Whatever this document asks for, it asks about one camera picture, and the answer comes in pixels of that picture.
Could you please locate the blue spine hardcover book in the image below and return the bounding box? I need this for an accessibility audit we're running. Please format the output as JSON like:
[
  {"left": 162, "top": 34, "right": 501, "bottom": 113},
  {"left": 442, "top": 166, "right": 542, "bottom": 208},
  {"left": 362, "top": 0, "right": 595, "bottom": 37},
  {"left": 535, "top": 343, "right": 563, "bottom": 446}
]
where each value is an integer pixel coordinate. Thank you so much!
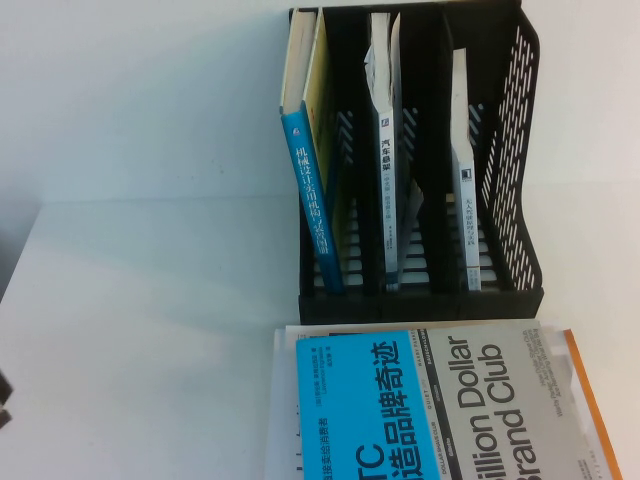
[{"left": 278, "top": 6, "right": 347, "bottom": 296}]

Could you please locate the white book with grey spine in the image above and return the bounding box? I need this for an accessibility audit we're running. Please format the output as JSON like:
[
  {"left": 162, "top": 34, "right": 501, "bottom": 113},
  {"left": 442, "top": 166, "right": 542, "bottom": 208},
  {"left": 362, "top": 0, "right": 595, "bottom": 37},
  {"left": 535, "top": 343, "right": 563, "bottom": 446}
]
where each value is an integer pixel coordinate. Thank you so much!
[{"left": 362, "top": 10, "right": 426, "bottom": 292}]

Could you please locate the black perforated plastic book stand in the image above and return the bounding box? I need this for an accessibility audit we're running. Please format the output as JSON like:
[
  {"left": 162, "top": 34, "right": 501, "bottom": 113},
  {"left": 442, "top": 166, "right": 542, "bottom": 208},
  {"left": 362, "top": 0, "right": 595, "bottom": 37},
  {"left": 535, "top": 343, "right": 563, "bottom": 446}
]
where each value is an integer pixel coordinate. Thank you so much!
[{"left": 287, "top": 0, "right": 547, "bottom": 324}]

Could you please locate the thin white paperback book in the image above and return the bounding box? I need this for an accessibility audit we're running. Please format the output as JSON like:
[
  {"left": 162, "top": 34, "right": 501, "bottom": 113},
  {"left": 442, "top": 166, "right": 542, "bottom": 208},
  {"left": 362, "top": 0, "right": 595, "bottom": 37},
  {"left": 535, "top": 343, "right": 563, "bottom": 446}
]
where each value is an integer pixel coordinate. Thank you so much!
[{"left": 449, "top": 47, "right": 484, "bottom": 293}]

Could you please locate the blue and grey cover book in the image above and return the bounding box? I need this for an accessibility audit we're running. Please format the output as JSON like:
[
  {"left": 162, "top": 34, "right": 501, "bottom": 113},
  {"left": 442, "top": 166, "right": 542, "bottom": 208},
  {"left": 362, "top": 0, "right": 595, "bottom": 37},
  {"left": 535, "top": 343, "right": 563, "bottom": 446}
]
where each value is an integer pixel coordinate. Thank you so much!
[{"left": 294, "top": 327, "right": 609, "bottom": 480}]

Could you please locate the white book with orange edge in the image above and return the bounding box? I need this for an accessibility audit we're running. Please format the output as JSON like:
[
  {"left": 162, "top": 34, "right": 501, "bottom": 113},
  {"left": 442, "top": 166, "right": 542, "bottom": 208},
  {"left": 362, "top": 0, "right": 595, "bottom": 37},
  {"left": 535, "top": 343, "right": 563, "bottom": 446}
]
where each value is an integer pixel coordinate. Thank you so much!
[{"left": 542, "top": 327, "right": 626, "bottom": 480}]

